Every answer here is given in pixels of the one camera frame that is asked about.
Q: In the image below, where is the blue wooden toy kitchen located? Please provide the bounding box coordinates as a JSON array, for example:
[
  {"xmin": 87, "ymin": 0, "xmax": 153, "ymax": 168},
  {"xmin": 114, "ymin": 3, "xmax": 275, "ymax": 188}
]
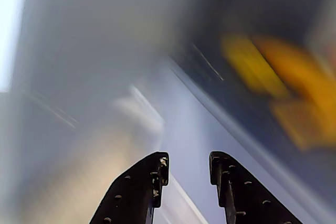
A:
[{"xmin": 0, "ymin": 0, "xmax": 336, "ymax": 224}]

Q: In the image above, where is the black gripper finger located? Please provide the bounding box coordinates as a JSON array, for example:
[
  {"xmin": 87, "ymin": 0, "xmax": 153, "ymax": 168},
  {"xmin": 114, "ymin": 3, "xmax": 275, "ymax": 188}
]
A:
[
  {"xmin": 89, "ymin": 151, "xmax": 170, "ymax": 224},
  {"xmin": 209, "ymin": 151, "xmax": 302, "ymax": 224}
]

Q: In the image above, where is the gold stove knob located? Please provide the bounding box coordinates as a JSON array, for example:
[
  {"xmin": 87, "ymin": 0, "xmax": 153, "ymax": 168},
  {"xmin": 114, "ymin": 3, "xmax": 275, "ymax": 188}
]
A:
[{"xmin": 222, "ymin": 32, "xmax": 336, "ymax": 151}]

